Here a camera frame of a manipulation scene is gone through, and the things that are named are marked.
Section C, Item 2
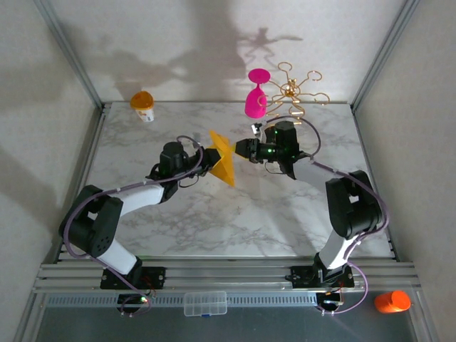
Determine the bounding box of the pink wine glass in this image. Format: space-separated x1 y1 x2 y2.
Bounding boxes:
244 69 271 118

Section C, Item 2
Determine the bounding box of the white cup with orange lid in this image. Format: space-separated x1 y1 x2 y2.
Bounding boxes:
129 90 155 123

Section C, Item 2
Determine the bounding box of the clear plastic organizer box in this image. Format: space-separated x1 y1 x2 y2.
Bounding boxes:
183 290 228 317

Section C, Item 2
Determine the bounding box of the orange plastic cup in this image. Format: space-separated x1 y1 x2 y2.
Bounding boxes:
373 290 412 314

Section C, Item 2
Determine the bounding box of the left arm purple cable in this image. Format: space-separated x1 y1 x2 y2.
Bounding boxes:
63 135 206 318

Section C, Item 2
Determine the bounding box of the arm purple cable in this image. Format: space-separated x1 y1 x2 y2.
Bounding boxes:
261 114 391 316
63 135 206 318

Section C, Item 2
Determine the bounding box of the gold wire glass rack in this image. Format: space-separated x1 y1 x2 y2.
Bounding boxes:
261 61 331 125

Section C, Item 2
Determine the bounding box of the aluminium side rail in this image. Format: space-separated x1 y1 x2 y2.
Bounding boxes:
53 103 108 264
351 105 399 263

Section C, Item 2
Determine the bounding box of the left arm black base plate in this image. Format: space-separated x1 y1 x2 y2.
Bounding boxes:
100 266 167 290

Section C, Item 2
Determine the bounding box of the aluminium rail beam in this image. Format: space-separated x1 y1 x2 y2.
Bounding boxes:
33 261 421 295

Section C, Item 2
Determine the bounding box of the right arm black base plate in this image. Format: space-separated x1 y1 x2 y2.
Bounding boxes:
289 265 356 289

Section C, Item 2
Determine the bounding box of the aluminium corner post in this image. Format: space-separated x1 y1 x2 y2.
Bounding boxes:
33 0 104 111
351 0 416 113

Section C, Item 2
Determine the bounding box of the grey slotted cable duct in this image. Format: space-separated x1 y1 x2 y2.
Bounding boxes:
46 292 320 308

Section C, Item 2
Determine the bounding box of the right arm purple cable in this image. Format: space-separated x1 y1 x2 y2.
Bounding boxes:
261 114 391 316

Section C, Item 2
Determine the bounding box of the black cable hub with LED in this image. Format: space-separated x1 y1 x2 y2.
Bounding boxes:
316 289 346 315

